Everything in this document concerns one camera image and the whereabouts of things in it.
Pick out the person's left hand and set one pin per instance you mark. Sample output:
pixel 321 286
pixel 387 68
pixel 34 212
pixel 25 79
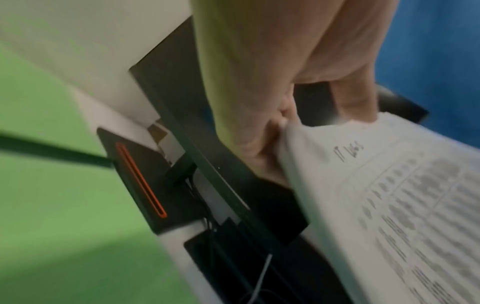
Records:
pixel 255 65

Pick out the stack of printed white papers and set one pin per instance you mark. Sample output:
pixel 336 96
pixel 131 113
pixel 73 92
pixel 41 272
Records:
pixel 393 207

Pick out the black computer monitor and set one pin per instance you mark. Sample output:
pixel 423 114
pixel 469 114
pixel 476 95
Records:
pixel 176 98

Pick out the black monitor base orange slot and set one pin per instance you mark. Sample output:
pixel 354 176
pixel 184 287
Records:
pixel 135 178

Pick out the blue desk divider panel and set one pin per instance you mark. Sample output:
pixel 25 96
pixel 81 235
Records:
pixel 431 59

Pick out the green desk divider panel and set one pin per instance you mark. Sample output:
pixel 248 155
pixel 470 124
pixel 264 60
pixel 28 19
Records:
pixel 56 193

